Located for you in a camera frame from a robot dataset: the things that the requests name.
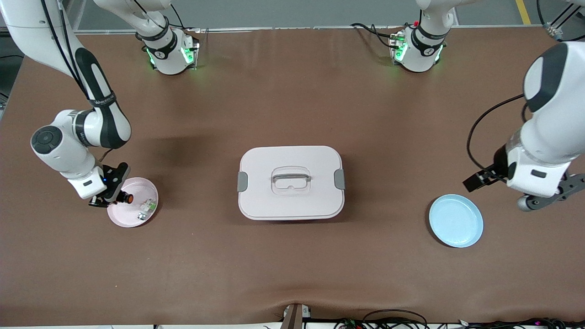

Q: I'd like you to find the brown table mat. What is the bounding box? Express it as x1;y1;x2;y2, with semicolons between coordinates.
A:
0;27;585;326

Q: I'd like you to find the silver table edge rail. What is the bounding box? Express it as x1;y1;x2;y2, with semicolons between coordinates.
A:
75;25;551;35

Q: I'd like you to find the black cable bundle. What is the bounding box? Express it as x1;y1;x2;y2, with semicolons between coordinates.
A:
334;309;585;329

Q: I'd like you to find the white lidded storage box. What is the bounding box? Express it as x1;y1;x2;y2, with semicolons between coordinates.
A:
236;145;346;222

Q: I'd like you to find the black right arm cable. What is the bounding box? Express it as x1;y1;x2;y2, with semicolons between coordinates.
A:
40;0;94;99

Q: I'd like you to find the black base power cable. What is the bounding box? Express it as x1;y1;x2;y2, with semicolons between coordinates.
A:
350;22;394;49
168;4;202;33

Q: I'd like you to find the metal table edge clamp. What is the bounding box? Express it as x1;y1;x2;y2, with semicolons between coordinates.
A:
282;303;312;329

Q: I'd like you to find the blue round plate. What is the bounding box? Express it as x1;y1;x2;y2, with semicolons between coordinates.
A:
428;194;484;249

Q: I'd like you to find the aluminium frame post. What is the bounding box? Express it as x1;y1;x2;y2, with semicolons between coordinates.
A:
537;0;585;42

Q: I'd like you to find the pink round plate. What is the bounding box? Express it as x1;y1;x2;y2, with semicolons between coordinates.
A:
106;177;160;228

